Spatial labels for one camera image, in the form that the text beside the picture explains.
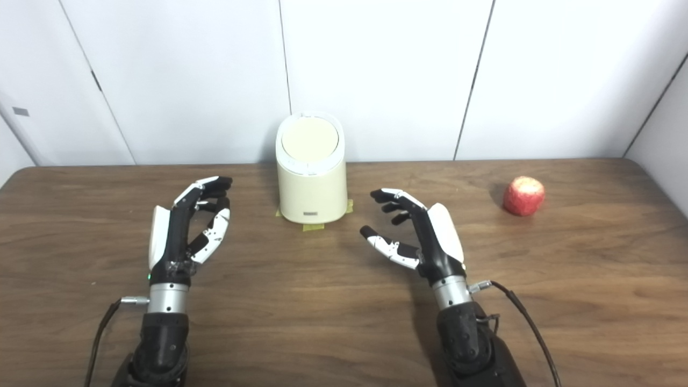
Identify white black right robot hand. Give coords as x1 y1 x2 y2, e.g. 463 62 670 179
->
360 188 467 285

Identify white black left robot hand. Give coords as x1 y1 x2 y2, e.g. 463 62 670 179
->
148 176 233 287

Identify red apple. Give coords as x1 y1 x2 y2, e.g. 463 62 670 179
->
503 176 546 217

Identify cream-colored cylindrical bin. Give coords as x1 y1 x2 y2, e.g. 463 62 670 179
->
275 111 348 223

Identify round cream bin lid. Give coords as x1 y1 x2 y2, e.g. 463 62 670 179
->
281 117 340 160

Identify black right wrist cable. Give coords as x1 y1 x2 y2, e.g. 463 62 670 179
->
468 279 563 387

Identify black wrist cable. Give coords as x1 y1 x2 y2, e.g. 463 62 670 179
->
84 296 150 387
468 279 563 387

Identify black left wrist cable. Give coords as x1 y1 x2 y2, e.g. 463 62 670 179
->
84 296 150 387

